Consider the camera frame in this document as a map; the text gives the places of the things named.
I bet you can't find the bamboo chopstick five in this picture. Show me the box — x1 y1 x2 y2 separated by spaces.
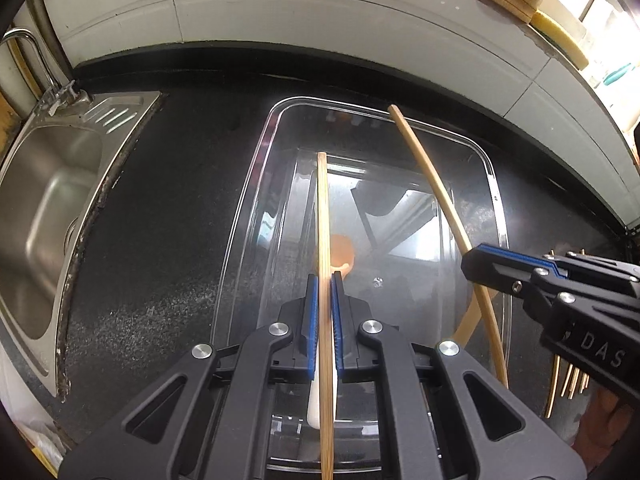
567 367 580 400

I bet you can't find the brown wooden spoon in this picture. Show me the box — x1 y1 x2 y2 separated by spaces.
452 294 482 347

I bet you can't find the white handled orange spoon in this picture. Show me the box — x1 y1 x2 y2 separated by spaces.
306 234 355 430

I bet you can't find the person right hand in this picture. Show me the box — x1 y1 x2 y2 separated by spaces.
574 387 634 460

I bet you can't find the yellow sponge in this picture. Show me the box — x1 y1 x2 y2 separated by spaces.
529 11 589 70

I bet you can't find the chrome faucet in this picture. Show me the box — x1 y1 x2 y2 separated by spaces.
1 27 91 117

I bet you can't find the teal toothbrush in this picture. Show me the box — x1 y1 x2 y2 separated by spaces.
601 63 637 86

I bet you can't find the bamboo chopstick four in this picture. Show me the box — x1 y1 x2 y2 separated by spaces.
560 364 574 398

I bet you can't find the bamboo chopstick one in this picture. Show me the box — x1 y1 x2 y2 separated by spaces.
317 152 334 480

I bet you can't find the bamboo chopstick two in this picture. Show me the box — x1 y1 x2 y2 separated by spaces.
387 104 509 387

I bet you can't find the stainless steel sink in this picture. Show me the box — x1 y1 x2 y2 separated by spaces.
1 91 160 396

